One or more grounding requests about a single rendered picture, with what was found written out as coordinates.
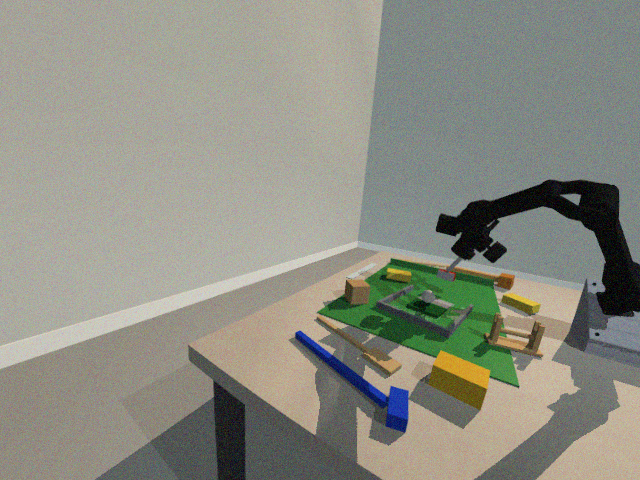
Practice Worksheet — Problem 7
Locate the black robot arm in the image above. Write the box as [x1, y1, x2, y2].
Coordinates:
[436, 180, 640, 317]

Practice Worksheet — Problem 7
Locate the green flat mat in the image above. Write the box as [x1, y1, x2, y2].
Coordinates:
[317, 263, 519, 388]

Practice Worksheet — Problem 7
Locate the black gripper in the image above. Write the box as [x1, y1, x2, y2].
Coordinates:
[467, 236, 507, 263]

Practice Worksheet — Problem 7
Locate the grey ball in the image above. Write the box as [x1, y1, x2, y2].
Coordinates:
[421, 290, 435, 303]

